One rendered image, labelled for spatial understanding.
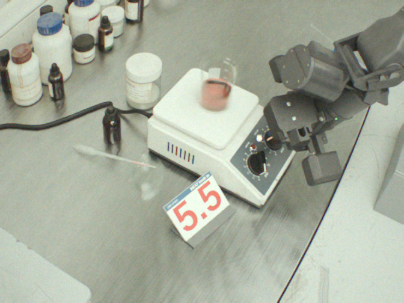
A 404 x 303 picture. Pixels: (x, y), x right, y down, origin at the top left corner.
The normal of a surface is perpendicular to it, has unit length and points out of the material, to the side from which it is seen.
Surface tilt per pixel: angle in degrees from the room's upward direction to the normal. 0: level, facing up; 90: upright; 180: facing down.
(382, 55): 53
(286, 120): 21
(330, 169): 30
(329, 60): 91
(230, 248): 0
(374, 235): 0
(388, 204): 90
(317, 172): 35
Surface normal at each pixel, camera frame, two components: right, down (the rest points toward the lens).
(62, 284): 0.08, -0.63
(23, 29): 0.87, 0.42
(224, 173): -0.51, 0.64
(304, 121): 0.20, -0.32
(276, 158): 0.50, -0.33
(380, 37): -0.74, -0.32
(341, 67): 0.15, 0.78
